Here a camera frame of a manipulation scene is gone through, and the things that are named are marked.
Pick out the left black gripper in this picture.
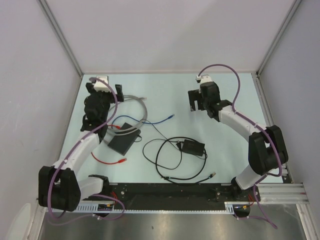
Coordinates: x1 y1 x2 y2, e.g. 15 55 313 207
86 83 123 122

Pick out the blue ethernet cable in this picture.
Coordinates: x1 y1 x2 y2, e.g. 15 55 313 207
111 114 175 131

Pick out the grey ethernet cable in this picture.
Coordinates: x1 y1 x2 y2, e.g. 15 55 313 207
106 95 149 135

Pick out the black power adapter brick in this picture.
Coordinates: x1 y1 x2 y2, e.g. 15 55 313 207
181 139 205 157

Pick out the black network switch box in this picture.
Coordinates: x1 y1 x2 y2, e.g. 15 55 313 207
107 123 141 156

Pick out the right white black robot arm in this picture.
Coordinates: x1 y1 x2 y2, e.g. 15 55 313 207
188 81 289 201

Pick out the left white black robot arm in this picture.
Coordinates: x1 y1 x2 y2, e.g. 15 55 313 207
38 77 124 212

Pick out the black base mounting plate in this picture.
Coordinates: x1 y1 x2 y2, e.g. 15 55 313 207
82 182 262 218

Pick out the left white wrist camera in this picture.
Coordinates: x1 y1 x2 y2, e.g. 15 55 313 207
93 75 110 92

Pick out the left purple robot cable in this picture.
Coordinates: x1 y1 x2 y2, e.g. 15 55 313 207
46 77 126 221

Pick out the red ethernet cable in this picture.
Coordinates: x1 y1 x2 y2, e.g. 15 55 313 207
91 123 128 165

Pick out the thin black adapter cable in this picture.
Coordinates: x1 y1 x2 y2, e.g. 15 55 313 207
136 119 183 171

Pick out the black power cord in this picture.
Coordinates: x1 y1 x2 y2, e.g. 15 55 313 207
155 136 216 184

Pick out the white slotted cable duct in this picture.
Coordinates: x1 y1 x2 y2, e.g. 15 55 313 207
46 201 253 216

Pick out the aluminium rail frame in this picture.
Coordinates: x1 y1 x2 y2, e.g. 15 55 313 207
251 72 309 205

